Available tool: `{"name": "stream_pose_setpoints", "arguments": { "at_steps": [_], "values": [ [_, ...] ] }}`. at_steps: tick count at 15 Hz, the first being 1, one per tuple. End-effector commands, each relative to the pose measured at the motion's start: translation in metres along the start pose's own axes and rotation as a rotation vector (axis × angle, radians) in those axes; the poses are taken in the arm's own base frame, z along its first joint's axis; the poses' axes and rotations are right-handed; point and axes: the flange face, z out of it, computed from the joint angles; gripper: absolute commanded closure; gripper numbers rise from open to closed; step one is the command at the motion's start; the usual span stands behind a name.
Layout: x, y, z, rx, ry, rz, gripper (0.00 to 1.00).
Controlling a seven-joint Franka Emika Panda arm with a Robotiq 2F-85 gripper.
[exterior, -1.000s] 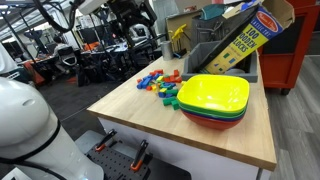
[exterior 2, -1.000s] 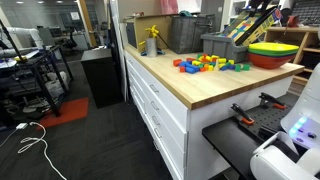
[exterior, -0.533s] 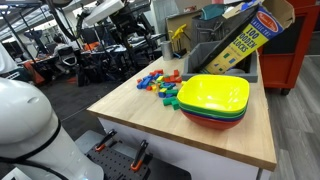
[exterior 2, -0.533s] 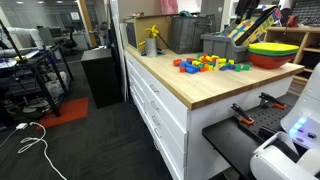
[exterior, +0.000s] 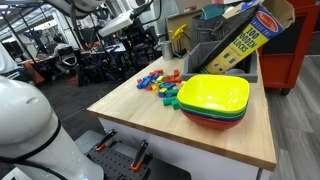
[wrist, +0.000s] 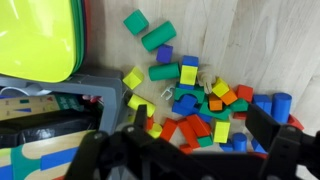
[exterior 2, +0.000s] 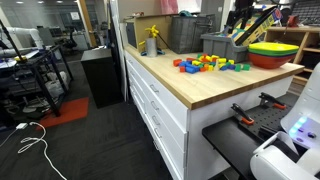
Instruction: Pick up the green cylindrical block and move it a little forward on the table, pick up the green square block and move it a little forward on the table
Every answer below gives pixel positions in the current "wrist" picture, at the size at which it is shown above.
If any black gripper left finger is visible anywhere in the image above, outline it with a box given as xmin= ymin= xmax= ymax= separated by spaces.
xmin=64 ymin=104 xmax=158 ymax=180

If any yellow plastic bowl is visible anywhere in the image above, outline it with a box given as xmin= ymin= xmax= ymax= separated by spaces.
xmin=0 ymin=0 xmax=79 ymax=84

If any gray white plastic wrap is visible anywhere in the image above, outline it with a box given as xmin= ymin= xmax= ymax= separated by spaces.
xmin=0 ymin=83 xmax=53 ymax=98

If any green wooden cylinder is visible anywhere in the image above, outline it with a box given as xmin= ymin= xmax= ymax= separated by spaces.
xmin=148 ymin=62 xmax=181 ymax=82
xmin=140 ymin=20 xmax=178 ymax=53

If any short blue wooden cylinder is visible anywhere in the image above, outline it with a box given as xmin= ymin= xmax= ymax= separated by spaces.
xmin=231 ymin=132 xmax=248 ymax=153

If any green wooden arch block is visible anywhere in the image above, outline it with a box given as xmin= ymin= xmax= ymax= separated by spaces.
xmin=199 ymin=101 xmax=233 ymax=122
xmin=173 ymin=84 xmax=206 ymax=104

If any blue rounded wooden block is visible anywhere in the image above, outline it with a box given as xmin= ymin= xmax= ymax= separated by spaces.
xmin=180 ymin=94 xmax=198 ymax=109

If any yellow rectangular wooden block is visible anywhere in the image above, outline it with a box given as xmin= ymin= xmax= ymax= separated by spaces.
xmin=179 ymin=64 xmax=199 ymax=86
xmin=213 ymin=119 xmax=232 ymax=144

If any small red wooden block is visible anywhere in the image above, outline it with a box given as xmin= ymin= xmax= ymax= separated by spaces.
xmin=146 ymin=115 xmax=155 ymax=131
xmin=232 ymin=111 xmax=248 ymax=121

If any red wooden wedge block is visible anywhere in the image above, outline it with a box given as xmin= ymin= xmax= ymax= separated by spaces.
xmin=287 ymin=114 xmax=305 ymax=132

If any yellow wooden cube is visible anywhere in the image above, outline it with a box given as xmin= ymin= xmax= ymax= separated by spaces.
xmin=122 ymin=65 xmax=146 ymax=91
xmin=211 ymin=77 xmax=231 ymax=98

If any small green wooden cube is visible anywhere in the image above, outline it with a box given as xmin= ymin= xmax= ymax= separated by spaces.
xmin=197 ymin=134 xmax=214 ymax=148

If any small pink object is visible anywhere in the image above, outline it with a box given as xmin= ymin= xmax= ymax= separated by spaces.
xmin=82 ymin=94 xmax=103 ymax=104

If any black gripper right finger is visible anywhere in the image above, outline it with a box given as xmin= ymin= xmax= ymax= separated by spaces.
xmin=245 ymin=103 xmax=320 ymax=180

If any gray plastic bin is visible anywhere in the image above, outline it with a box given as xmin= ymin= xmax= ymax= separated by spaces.
xmin=0 ymin=68 xmax=127 ymax=134

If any long red wooden block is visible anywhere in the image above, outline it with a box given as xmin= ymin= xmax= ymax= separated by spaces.
xmin=177 ymin=119 xmax=201 ymax=149
xmin=185 ymin=113 xmax=212 ymax=138

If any blue wooden cube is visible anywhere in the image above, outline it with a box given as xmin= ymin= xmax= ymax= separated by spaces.
xmin=181 ymin=55 xmax=200 ymax=68

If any red rectangular wooden block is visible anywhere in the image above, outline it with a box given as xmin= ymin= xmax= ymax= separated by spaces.
xmin=159 ymin=117 xmax=179 ymax=142
xmin=179 ymin=143 xmax=194 ymax=155

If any blue wooden wedge block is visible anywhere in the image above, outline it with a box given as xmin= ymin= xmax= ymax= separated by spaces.
xmin=250 ymin=137 xmax=268 ymax=154
xmin=219 ymin=139 xmax=234 ymax=153

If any green plastic bowl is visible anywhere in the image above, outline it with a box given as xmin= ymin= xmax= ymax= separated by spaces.
xmin=69 ymin=0 xmax=84 ymax=74

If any wooden blocks cardboard box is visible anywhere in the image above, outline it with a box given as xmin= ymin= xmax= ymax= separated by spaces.
xmin=0 ymin=93 xmax=101 ymax=180

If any small white plastic clip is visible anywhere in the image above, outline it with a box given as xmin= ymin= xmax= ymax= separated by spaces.
xmin=160 ymin=85 xmax=175 ymax=101

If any natural wood block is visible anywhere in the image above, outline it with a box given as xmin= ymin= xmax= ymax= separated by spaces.
xmin=197 ymin=66 xmax=218 ymax=95

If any red wooden cube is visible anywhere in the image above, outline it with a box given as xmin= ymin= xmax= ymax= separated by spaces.
xmin=235 ymin=84 xmax=255 ymax=104

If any long blue wooden block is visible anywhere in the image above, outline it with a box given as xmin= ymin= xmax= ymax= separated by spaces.
xmin=171 ymin=101 xmax=214 ymax=124

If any large blue wooden cylinder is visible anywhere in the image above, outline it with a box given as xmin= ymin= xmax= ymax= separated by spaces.
xmin=270 ymin=92 xmax=293 ymax=124

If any purple wooden cube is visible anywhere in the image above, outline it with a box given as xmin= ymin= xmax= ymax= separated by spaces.
xmin=155 ymin=44 xmax=174 ymax=64

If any orange wooden block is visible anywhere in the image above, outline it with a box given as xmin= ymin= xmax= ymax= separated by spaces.
xmin=208 ymin=93 xmax=224 ymax=112
xmin=219 ymin=88 xmax=239 ymax=106

